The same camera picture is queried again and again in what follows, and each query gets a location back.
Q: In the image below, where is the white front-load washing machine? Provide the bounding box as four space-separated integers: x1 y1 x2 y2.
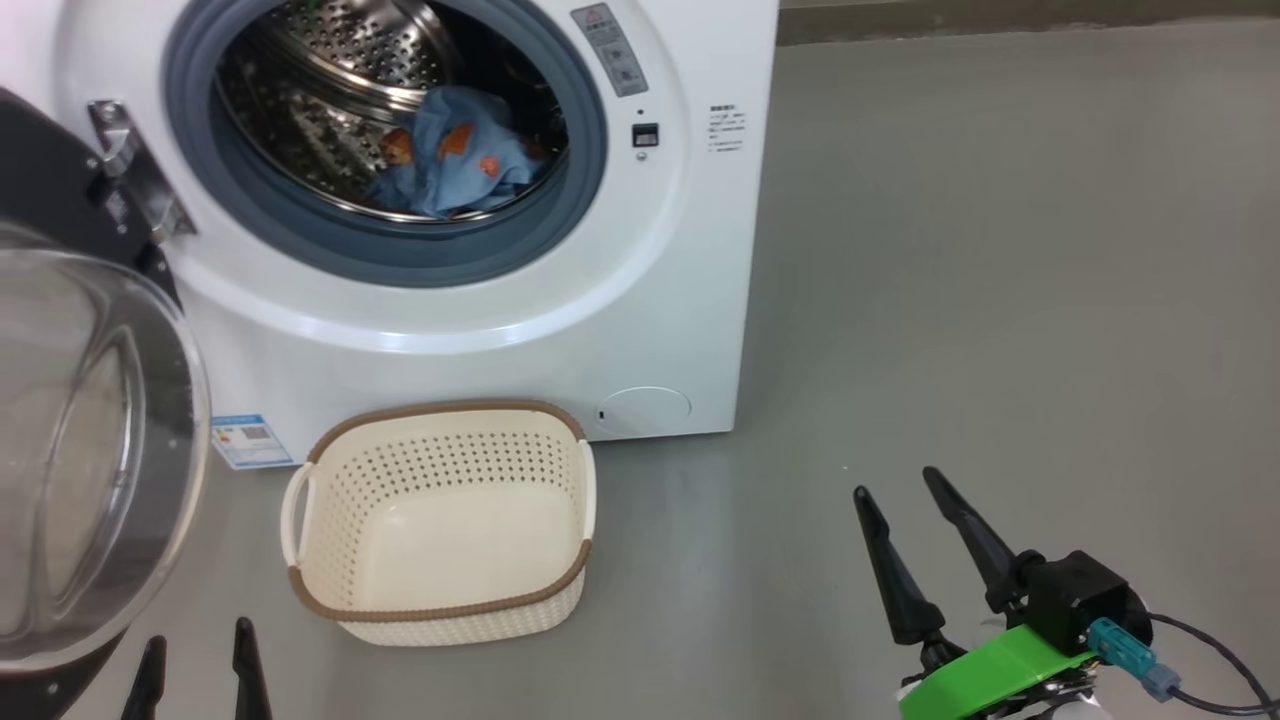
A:
0 0 781 471

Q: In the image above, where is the stainless steel washing machine drum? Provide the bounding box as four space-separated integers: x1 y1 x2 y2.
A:
215 0 571 223

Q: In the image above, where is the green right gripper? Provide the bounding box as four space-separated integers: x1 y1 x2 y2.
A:
853 466 1101 720

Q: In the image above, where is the blue orange-print garment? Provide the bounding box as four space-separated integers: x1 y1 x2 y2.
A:
405 85 531 161
365 120 546 219

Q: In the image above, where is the blue energy label sticker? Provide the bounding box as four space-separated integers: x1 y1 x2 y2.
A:
210 413 294 471

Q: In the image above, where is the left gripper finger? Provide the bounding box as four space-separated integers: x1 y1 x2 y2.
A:
232 617 273 720
120 635 168 720

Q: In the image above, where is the teal right camera connector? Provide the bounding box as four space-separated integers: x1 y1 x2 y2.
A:
1088 617 1181 701

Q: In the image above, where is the metal door hinge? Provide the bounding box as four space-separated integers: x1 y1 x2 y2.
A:
88 98 196 246

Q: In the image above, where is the cream perforated laundry basket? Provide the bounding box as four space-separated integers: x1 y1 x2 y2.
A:
280 400 598 647

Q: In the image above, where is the round white filter cover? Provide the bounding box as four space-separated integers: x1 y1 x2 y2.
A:
597 386 693 437

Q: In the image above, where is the black round glass washer door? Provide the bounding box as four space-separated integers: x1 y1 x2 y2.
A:
0 85 213 720

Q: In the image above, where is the grey warning sticker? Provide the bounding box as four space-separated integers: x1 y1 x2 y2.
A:
570 3 649 98

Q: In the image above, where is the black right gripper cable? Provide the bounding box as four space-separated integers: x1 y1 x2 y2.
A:
1150 612 1280 716

